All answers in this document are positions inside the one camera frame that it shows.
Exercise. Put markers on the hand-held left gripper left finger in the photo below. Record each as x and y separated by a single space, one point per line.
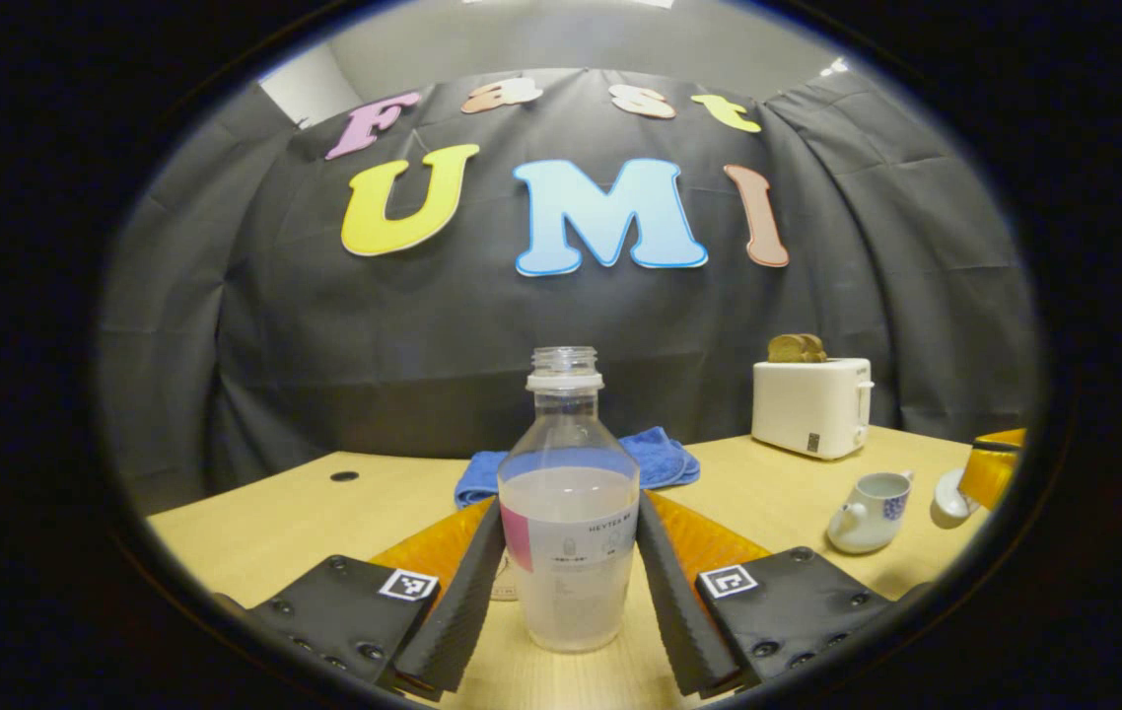
467 592

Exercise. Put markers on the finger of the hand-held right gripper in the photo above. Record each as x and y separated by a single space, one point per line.
995 468

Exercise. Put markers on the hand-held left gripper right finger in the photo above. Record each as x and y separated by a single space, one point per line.
669 592

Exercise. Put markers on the white teacup lid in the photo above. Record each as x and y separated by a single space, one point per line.
950 498

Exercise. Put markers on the clear plastic water bottle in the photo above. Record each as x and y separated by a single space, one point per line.
569 552

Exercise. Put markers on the white blue-flowered teacup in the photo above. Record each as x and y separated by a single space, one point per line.
867 513

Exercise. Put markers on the blue folded towel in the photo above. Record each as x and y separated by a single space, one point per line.
660 459

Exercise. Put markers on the black table grommet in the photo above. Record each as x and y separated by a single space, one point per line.
344 476

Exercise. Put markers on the white toaster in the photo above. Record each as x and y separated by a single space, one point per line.
807 409

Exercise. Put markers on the brown bread slice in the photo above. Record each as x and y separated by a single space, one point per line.
816 347
786 348

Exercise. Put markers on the black backdrop cloth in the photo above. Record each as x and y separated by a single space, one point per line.
324 345

